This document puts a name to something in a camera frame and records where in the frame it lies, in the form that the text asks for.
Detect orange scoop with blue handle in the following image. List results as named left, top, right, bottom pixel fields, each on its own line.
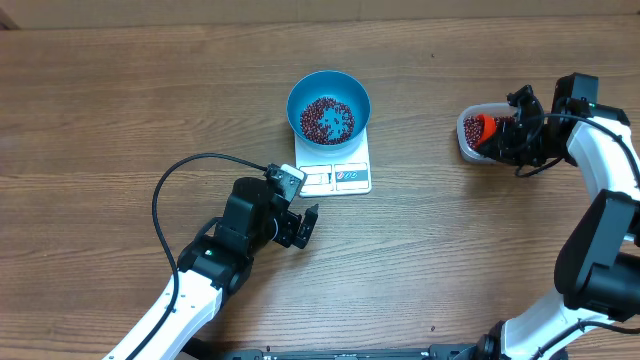
left=472, top=114, right=497, bottom=148

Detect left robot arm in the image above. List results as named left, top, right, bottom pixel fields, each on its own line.
left=106, top=166, right=318, bottom=359

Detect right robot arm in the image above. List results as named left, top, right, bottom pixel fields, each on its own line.
left=456, top=73, right=639, bottom=359

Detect white digital kitchen scale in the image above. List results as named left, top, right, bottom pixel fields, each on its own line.
left=295, top=130, right=373, bottom=198

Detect red beans in bowl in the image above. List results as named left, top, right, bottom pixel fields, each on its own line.
left=300, top=97, right=355, bottom=145

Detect teal plastic bowl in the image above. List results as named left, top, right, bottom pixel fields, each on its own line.
left=286, top=70, right=372, bottom=146

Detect clear plastic food container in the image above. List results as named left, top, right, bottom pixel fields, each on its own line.
left=456, top=103, right=517, bottom=164

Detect red adzuki beans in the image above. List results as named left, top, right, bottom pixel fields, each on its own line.
left=463, top=115, right=515, bottom=150

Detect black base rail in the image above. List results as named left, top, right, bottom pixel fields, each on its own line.
left=184, top=337, right=570, bottom=360

